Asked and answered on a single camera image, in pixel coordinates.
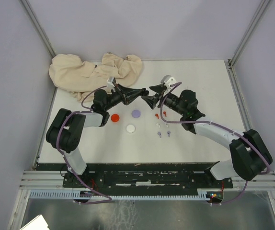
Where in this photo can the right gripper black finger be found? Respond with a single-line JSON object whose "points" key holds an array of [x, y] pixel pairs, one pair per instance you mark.
{"points": [[151, 101], [159, 89]]}

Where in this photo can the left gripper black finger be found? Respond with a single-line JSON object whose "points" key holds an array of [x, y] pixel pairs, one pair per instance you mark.
{"points": [[129, 90], [130, 97]]}

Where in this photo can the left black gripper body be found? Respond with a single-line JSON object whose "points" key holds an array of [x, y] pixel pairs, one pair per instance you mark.
{"points": [[116, 97]]}

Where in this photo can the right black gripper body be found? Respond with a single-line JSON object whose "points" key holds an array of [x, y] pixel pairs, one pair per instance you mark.
{"points": [[171, 101]]}

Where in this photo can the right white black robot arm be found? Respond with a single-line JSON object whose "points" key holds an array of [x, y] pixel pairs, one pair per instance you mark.
{"points": [[249, 154]]}

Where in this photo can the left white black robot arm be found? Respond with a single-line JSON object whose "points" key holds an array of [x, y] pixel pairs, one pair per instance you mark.
{"points": [[66, 129]]}

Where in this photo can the purple round charging case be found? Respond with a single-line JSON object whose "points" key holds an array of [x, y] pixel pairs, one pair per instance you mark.
{"points": [[136, 113]]}

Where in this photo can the red round charging case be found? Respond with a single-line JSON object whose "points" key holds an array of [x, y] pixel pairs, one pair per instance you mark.
{"points": [[115, 118]]}

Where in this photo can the white round charging case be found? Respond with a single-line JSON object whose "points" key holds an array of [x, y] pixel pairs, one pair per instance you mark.
{"points": [[130, 128]]}

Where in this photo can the beige crumpled cloth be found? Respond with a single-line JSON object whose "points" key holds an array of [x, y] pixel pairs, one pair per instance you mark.
{"points": [[80, 78]]}

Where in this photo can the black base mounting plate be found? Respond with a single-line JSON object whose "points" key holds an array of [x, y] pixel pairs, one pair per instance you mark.
{"points": [[103, 177]]}

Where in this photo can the control box with leds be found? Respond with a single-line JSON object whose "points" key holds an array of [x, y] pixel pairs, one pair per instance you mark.
{"points": [[216, 197]]}

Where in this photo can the white sheet corner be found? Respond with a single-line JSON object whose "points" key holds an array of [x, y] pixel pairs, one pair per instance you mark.
{"points": [[38, 223]]}

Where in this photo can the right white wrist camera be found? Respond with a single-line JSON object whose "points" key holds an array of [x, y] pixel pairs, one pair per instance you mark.
{"points": [[168, 82]]}

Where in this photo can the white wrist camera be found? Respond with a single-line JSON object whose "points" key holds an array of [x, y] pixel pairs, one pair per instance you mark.
{"points": [[168, 82], [111, 83]]}

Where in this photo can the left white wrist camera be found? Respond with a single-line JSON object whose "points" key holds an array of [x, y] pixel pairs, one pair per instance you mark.
{"points": [[111, 83]]}

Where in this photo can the aluminium frame rail front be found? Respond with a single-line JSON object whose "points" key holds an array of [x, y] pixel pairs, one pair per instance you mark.
{"points": [[53, 180]]}

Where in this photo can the right aluminium corner post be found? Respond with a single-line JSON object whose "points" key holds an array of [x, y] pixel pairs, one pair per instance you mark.
{"points": [[253, 24]]}

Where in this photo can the aluminium corner post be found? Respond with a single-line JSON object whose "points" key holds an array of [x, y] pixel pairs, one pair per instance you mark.
{"points": [[37, 26], [253, 24]]}

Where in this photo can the left aluminium corner post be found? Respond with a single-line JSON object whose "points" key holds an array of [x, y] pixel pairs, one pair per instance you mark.
{"points": [[37, 26]]}

